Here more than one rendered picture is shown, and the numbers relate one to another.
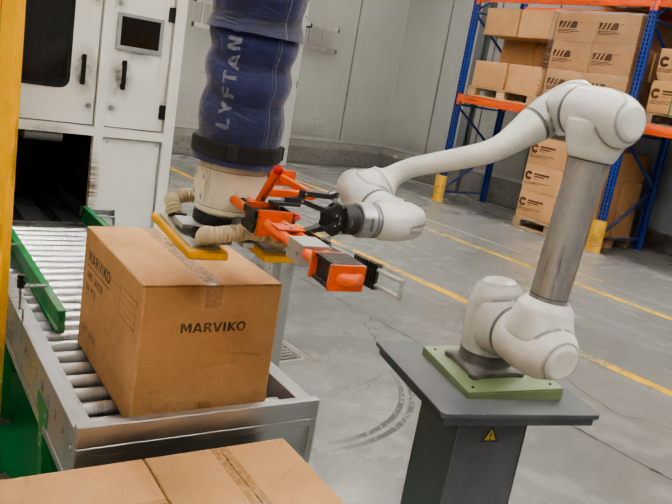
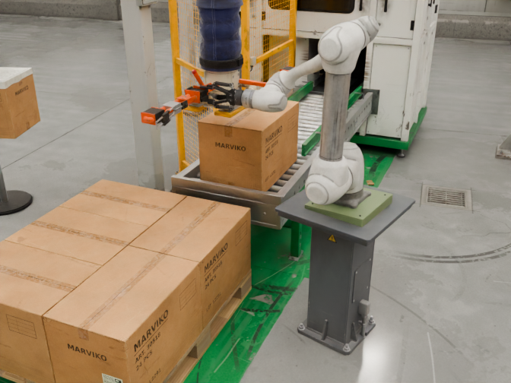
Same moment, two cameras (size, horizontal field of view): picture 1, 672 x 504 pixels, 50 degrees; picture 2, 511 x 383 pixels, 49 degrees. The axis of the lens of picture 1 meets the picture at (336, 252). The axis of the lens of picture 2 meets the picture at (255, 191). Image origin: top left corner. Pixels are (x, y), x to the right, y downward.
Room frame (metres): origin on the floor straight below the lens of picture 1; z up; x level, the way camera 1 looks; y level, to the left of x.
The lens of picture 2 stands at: (0.38, -2.29, 1.97)
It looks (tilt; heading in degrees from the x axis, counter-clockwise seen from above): 26 degrees down; 57
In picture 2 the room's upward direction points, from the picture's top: straight up
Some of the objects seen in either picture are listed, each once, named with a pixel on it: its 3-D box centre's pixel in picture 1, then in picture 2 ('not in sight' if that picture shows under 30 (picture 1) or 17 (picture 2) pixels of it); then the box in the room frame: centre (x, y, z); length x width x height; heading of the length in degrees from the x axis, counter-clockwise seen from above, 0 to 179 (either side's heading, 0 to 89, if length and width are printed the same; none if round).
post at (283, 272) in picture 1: (270, 352); not in sight; (2.57, 0.18, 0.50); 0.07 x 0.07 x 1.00; 34
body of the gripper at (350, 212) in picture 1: (337, 219); (235, 96); (1.73, 0.01, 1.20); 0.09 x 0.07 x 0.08; 124
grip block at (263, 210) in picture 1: (267, 219); (196, 93); (1.60, 0.16, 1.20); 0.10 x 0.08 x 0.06; 120
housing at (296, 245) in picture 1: (307, 251); (172, 108); (1.42, 0.06, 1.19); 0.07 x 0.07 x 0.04; 30
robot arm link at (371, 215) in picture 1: (362, 220); (249, 98); (1.78, -0.05, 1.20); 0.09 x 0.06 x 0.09; 34
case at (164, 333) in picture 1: (171, 315); (251, 142); (2.11, 0.47, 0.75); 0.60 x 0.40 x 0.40; 34
